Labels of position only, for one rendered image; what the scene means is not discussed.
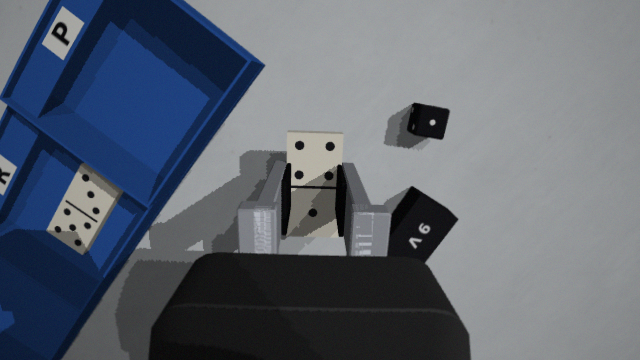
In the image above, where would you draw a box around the blue rack of bins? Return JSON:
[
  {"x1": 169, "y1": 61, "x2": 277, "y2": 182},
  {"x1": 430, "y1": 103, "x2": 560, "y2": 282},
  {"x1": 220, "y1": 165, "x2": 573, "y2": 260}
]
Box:
[{"x1": 0, "y1": 0, "x2": 265, "y2": 360}]

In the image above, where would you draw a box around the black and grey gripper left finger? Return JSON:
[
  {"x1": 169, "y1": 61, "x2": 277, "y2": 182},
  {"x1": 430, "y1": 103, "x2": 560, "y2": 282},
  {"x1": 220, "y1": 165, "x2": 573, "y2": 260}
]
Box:
[{"x1": 236, "y1": 161, "x2": 291, "y2": 254}]

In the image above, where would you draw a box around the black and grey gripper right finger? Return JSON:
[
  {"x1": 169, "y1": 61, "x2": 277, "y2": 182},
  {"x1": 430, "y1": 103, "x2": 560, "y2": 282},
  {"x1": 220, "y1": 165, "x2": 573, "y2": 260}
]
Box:
[{"x1": 335, "y1": 162, "x2": 391, "y2": 257}]

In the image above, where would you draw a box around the beige domino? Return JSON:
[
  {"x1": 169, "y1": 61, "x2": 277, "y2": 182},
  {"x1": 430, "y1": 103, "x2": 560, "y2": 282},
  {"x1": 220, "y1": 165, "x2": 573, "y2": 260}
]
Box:
[
  {"x1": 46, "y1": 162, "x2": 124, "y2": 255},
  {"x1": 286, "y1": 130, "x2": 344, "y2": 238}
]

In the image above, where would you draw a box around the black die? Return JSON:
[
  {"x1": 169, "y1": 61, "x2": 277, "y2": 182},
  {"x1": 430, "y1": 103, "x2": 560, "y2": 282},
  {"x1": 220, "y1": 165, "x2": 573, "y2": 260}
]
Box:
[{"x1": 407, "y1": 103, "x2": 450, "y2": 140}]

